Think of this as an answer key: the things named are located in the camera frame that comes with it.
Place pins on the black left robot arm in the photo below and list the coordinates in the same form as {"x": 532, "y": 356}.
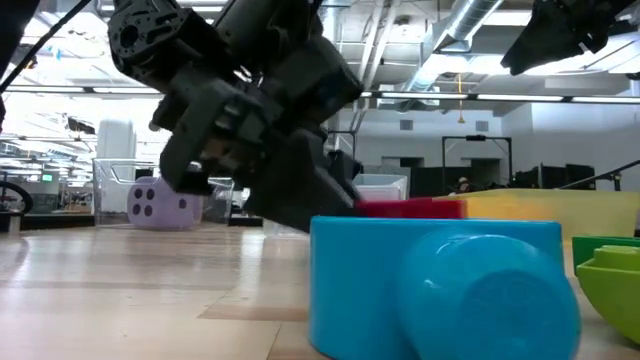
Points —
{"x": 150, "y": 40}

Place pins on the person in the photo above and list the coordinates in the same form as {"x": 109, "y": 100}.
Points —
{"x": 462, "y": 186}

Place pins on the black gantry frame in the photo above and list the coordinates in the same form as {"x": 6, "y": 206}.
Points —
{"x": 475, "y": 138}
{"x": 354, "y": 145}

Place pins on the purple-pink card deck box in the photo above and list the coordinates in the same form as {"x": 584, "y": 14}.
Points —
{"x": 380, "y": 194}

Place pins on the long ceiling light bar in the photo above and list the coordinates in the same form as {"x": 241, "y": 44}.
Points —
{"x": 500, "y": 97}

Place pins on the white column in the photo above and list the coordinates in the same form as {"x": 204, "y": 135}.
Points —
{"x": 116, "y": 145}

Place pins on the black desk monitor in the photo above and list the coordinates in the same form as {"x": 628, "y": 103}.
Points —
{"x": 527, "y": 180}
{"x": 570, "y": 177}

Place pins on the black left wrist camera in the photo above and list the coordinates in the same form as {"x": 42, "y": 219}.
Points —
{"x": 315, "y": 85}

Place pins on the green lit sign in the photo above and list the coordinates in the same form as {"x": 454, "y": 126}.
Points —
{"x": 46, "y": 177}

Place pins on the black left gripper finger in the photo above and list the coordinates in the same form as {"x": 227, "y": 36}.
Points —
{"x": 300, "y": 190}
{"x": 350, "y": 167}

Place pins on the blue single-stud block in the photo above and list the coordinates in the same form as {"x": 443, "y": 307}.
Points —
{"x": 360, "y": 290}

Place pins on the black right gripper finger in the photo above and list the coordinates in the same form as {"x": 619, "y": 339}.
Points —
{"x": 545, "y": 40}

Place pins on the small dark green brick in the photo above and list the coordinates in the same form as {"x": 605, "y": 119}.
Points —
{"x": 582, "y": 250}

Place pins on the black diagonal strut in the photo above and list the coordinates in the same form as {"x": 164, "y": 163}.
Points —
{"x": 600, "y": 175}

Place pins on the lime green brick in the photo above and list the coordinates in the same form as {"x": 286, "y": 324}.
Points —
{"x": 615, "y": 300}

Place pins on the purple foam die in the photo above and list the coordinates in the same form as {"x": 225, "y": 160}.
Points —
{"x": 150, "y": 210}

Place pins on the black metal table frame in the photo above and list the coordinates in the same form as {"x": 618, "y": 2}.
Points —
{"x": 60, "y": 222}

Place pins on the yellow translucent bin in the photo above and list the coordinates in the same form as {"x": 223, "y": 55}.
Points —
{"x": 550, "y": 215}

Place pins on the clear plastic bin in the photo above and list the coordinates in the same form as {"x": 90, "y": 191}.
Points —
{"x": 110, "y": 200}
{"x": 395, "y": 181}

